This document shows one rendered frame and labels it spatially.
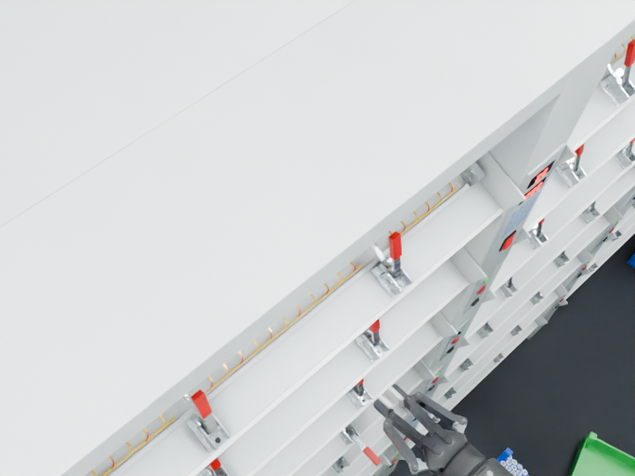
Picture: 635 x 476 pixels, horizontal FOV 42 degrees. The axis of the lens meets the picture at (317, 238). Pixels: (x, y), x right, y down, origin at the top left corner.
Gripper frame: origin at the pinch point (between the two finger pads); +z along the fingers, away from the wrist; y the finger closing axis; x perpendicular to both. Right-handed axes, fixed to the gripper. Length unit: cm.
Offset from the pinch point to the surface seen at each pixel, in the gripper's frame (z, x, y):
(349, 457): 4.3, 27.4, 4.9
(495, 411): 7, 99, -56
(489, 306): 1.6, 7.6, -31.0
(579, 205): -2.0, -11.6, -48.3
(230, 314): -13, -75, 31
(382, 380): -2.1, -11.6, 2.6
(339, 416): -2.0, -11.7, 11.7
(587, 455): -20, 103, -66
